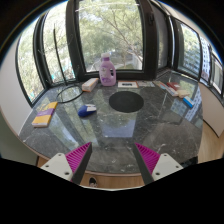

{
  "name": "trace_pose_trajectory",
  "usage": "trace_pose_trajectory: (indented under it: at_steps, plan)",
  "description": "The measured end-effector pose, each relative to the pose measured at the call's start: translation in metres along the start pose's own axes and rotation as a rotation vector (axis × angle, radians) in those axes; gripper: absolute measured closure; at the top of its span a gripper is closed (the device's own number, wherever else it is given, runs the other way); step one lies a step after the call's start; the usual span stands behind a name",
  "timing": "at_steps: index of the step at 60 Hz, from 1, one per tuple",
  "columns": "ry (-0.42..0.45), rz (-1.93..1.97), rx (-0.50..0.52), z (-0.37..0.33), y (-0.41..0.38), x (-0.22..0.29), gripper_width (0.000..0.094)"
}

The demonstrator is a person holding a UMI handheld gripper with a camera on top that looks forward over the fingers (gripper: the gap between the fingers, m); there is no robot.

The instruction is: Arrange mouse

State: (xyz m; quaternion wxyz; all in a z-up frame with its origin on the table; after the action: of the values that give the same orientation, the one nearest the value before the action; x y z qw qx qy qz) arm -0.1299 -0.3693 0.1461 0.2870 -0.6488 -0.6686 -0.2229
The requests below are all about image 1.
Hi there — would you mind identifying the black cable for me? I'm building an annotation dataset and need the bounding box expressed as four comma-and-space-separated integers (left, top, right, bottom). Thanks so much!
52, 28, 84, 104

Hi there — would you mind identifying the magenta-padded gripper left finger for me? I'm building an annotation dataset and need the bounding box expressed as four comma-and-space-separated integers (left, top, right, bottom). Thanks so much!
40, 142, 93, 186

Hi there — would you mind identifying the blue and white computer mouse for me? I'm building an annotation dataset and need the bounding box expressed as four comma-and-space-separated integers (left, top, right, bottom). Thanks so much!
77, 103, 98, 118

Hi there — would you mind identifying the small blue box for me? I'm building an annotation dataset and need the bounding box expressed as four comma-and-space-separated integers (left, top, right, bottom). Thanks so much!
182, 95, 195, 109

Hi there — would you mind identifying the round black mouse pad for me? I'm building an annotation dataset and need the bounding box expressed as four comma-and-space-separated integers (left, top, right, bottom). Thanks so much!
108, 90, 145, 114

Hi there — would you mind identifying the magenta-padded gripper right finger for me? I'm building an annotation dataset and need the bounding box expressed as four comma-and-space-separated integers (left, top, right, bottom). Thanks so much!
132, 142, 184, 186

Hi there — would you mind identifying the white framed picture card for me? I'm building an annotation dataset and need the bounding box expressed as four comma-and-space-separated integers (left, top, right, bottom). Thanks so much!
117, 80, 139, 89

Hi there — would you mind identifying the orange and white carton box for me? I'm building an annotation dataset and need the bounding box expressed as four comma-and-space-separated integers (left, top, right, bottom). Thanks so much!
81, 77, 100, 93

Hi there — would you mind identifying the long colourful leaflet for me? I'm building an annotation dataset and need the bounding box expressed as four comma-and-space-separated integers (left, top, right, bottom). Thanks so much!
153, 80, 179, 98

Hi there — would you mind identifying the purple detergent bottle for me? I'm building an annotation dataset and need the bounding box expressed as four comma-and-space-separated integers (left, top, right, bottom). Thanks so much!
98, 52, 117, 87

